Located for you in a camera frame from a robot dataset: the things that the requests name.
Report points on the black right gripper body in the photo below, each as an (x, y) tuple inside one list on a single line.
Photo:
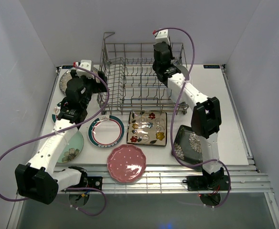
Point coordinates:
[(172, 57)]

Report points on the white oval plate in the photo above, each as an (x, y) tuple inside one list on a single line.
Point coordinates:
[(184, 71)]

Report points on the black floral square plate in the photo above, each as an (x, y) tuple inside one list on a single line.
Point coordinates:
[(187, 146)]

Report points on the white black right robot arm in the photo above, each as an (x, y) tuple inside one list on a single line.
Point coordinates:
[(206, 114)]

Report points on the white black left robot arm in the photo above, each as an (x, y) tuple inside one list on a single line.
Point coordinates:
[(37, 179)]

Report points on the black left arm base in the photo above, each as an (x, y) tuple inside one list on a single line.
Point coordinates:
[(87, 181)]

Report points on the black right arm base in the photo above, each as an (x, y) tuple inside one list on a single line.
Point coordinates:
[(201, 182)]

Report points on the speckled brown round plate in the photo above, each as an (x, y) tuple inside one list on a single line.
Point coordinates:
[(64, 81)]

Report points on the dark logo sticker left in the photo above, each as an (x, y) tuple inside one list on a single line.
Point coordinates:
[(66, 67)]

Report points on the dark logo sticker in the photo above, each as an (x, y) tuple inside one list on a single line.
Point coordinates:
[(66, 67), (211, 66)]

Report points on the dark logo sticker right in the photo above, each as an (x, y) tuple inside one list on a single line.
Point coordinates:
[(211, 66)]

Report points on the white plate steam logo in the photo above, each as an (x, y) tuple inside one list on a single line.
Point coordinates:
[(106, 131)]

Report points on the white plate green red rim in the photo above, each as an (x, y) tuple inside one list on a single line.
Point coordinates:
[(56, 112)]

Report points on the cream floral square plate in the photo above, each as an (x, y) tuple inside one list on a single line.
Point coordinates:
[(147, 128)]

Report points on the mint green flower plate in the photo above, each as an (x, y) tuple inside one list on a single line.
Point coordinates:
[(73, 149)]

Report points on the pink dotted scalloped plate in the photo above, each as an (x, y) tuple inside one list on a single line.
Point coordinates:
[(126, 163)]

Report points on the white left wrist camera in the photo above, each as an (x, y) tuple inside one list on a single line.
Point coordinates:
[(84, 65)]

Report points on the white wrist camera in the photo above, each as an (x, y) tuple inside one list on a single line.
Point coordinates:
[(162, 36), (84, 65)]

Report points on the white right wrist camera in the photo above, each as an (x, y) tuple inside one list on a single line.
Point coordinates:
[(162, 36)]

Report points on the grey wire dish rack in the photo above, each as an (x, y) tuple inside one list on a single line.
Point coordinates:
[(132, 82)]

